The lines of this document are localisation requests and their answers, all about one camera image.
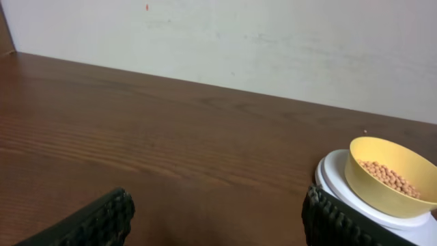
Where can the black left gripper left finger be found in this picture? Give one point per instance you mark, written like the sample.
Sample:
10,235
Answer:
105,221

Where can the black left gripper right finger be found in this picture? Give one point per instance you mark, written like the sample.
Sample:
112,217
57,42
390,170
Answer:
329,221

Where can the white digital kitchen scale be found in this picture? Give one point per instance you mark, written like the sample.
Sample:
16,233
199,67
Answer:
330,175

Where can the soybeans in yellow bowl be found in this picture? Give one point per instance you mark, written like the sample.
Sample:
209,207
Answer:
390,178

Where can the yellow plastic bowl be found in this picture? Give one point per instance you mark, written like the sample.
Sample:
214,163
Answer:
417,170

